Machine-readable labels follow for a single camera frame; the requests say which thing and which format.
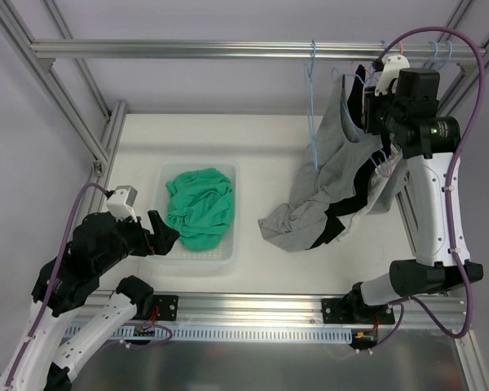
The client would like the green tank top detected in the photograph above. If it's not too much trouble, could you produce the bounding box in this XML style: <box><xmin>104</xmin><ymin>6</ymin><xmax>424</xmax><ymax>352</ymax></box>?
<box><xmin>165</xmin><ymin>168</ymin><xmax>235</xmax><ymax>252</ymax></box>

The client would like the light grey tank top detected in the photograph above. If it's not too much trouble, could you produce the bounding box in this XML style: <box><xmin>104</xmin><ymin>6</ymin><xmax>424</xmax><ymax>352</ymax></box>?
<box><xmin>258</xmin><ymin>77</ymin><xmax>392</xmax><ymax>253</ymax></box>

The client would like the blue wire hanger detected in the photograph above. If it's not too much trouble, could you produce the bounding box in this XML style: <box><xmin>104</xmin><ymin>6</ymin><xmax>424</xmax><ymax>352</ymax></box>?
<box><xmin>303</xmin><ymin>40</ymin><xmax>319</xmax><ymax>172</ymax></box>
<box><xmin>341</xmin><ymin>63</ymin><xmax>392</xmax><ymax>178</ymax></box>

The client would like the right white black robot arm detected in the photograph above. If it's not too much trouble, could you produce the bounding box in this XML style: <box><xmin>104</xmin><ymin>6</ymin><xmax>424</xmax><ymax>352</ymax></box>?
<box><xmin>337</xmin><ymin>66</ymin><xmax>484</xmax><ymax>323</ymax></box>

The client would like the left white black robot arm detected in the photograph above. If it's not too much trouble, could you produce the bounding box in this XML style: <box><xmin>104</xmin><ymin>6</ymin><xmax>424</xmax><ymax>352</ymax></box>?
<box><xmin>0</xmin><ymin>210</ymin><xmax>179</xmax><ymax>390</ymax></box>

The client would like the black tank top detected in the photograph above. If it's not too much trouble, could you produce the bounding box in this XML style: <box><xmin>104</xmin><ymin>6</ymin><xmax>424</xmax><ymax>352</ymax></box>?
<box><xmin>311</xmin><ymin>65</ymin><xmax>392</xmax><ymax>248</ymax></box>

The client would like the dark grey tank top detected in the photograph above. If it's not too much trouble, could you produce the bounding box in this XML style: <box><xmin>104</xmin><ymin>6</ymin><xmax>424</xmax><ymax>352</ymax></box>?
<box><xmin>368</xmin><ymin>160</ymin><xmax>408</xmax><ymax>215</ymax></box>

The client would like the blue hanger far right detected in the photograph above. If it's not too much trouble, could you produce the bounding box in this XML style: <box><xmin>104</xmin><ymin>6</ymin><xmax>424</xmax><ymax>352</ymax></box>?
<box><xmin>437</xmin><ymin>40</ymin><xmax>453</xmax><ymax>72</ymax></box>

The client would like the white tank top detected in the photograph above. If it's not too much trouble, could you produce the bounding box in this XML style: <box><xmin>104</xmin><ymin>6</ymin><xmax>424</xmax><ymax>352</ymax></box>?
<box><xmin>333</xmin><ymin>160</ymin><xmax>396</xmax><ymax>242</ymax></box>

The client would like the white plastic basket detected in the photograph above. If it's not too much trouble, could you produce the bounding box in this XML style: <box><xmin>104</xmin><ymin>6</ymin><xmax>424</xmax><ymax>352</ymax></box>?
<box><xmin>142</xmin><ymin>159</ymin><xmax>240</xmax><ymax>277</ymax></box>

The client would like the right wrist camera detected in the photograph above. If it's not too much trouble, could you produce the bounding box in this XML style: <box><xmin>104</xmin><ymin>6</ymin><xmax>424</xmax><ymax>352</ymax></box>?
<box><xmin>374</xmin><ymin>54</ymin><xmax>410</xmax><ymax>97</ymax></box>

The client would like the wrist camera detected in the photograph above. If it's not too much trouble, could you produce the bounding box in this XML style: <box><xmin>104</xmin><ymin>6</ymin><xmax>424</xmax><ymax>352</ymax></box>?
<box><xmin>106</xmin><ymin>185</ymin><xmax>138</xmax><ymax>222</ymax></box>
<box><xmin>374</xmin><ymin>54</ymin><xmax>410</xmax><ymax>97</ymax></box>

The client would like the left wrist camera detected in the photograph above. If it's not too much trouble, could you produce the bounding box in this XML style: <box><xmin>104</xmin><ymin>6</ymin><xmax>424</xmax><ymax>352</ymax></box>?
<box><xmin>106</xmin><ymin>185</ymin><xmax>138</xmax><ymax>222</ymax></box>

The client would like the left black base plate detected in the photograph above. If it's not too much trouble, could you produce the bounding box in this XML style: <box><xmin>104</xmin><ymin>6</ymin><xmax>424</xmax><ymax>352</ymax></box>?
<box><xmin>143</xmin><ymin>295</ymin><xmax>179</xmax><ymax>323</ymax></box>

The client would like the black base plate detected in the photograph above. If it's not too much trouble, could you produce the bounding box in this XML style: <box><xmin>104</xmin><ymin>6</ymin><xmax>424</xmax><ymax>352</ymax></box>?
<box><xmin>320</xmin><ymin>297</ymin><xmax>395</xmax><ymax>325</ymax></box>
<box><xmin>143</xmin><ymin>295</ymin><xmax>179</xmax><ymax>323</ymax></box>

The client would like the pink wire hanger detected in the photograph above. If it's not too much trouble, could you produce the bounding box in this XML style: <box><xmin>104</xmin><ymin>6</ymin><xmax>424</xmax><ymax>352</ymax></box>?
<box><xmin>362</xmin><ymin>64</ymin><xmax>393</xmax><ymax>178</ymax></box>

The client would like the aluminium front rail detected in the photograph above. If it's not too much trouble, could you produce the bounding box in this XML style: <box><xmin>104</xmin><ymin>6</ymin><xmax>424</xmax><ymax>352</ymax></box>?
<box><xmin>77</xmin><ymin>290</ymin><xmax>466</xmax><ymax>328</ymax></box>

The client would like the left aluminium frame post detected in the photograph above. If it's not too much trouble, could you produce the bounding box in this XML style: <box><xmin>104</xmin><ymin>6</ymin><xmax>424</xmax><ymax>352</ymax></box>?
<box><xmin>0</xmin><ymin>0</ymin><xmax>128</xmax><ymax>245</ymax></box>

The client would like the white slotted cable duct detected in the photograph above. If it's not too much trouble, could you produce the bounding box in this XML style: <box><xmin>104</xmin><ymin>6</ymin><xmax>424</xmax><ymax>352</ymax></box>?
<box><xmin>60</xmin><ymin>324</ymin><xmax>354</xmax><ymax>342</ymax></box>

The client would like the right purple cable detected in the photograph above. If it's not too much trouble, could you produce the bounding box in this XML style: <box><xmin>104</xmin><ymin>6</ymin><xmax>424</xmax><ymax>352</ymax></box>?
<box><xmin>368</xmin><ymin>25</ymin><xmax>485</xmax><ymax>351</ymax></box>

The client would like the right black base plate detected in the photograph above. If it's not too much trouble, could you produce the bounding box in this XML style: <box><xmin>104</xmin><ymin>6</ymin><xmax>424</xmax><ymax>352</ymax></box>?
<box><xmin>320</xmin><ymin>297</ymin><xmax>395</xmax><ymax>325</ymax></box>

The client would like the aluminium hanging rail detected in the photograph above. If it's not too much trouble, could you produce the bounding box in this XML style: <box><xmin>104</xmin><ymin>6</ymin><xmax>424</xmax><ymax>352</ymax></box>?
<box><xmin>30</xmin><ymin>39</ymin><xmax>474</xmax><ymax>62</ymax></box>

